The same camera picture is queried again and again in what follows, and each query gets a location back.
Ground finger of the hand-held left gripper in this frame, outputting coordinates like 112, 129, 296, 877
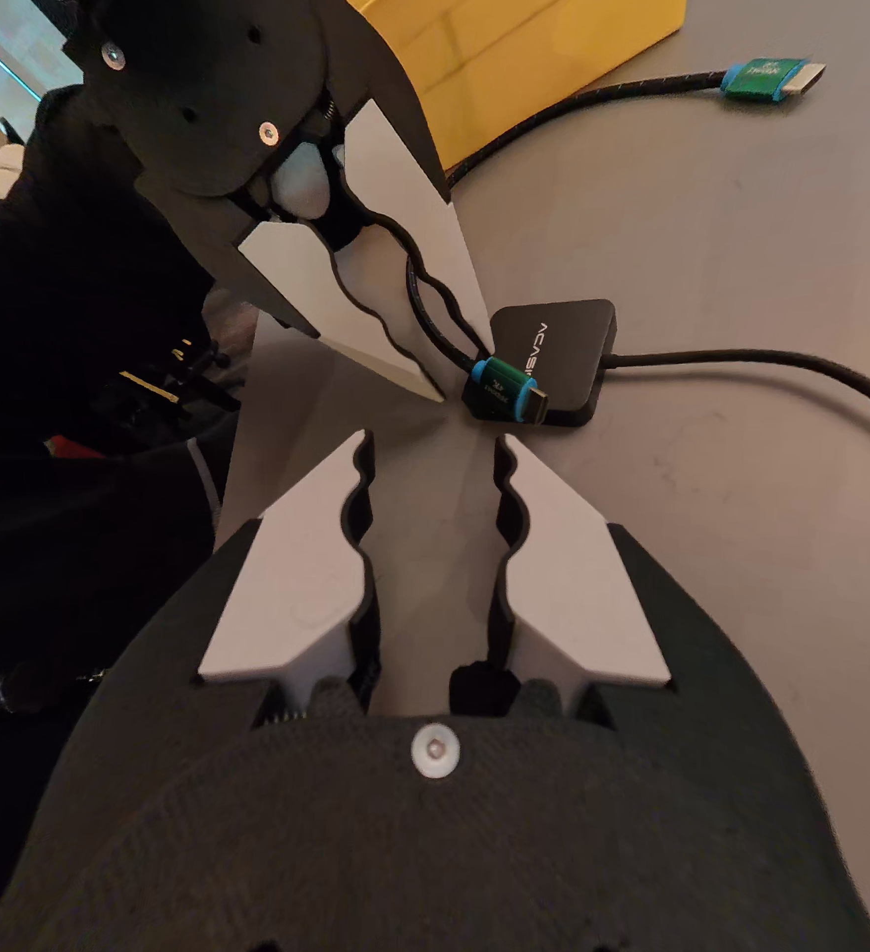
239, 221, 445, 403
334, 98, 492, 352

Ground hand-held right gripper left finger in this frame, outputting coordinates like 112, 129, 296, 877
198, 429, 381, 709

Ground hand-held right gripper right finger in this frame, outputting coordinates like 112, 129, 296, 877
487, 434, 673, 709

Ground braided hdmi cable green plugs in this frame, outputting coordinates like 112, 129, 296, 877
405, 58, 827, 428

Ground black square adapter hub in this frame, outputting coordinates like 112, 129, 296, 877
463, 299, 870, 429

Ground yellow box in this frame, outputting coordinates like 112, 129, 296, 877
347, 0, 689, 174

